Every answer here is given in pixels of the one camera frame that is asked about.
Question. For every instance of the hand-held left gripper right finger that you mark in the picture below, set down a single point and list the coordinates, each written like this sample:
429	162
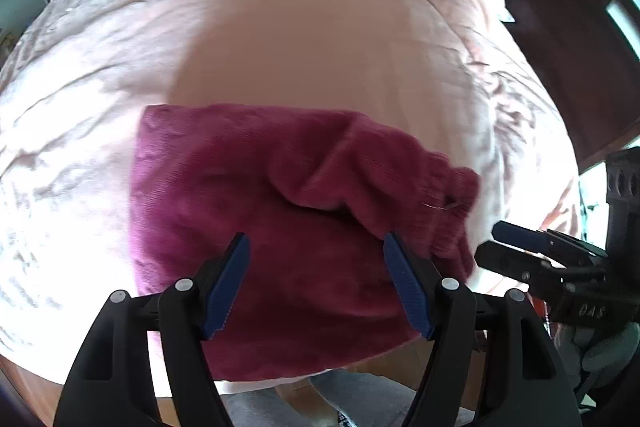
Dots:
407	287

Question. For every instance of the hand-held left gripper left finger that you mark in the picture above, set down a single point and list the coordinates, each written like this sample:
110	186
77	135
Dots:
225	292

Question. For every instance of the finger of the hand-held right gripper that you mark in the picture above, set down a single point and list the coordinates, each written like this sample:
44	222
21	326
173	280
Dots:
515	234
510	264

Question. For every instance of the magenta fleece pants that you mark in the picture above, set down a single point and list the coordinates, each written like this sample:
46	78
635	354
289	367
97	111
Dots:
280	217

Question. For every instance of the person's right hand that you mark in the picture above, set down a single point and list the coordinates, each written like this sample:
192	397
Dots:
600	349

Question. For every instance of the person's grey trouser leg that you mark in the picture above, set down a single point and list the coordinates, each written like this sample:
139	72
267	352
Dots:
370	392

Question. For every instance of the dark wooden headboard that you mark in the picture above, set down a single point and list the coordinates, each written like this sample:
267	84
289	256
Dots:
565	17

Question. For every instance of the pink bed blanket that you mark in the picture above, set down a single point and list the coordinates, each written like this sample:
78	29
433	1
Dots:
300	32

